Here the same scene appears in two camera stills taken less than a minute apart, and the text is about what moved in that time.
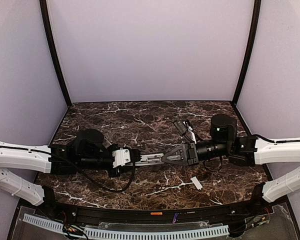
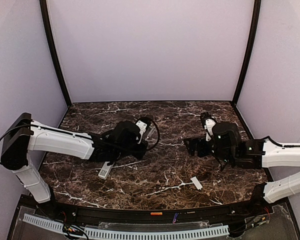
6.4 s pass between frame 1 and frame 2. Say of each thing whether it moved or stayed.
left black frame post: stayed
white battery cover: stayed
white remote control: moved
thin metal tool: moved
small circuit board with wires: stayed
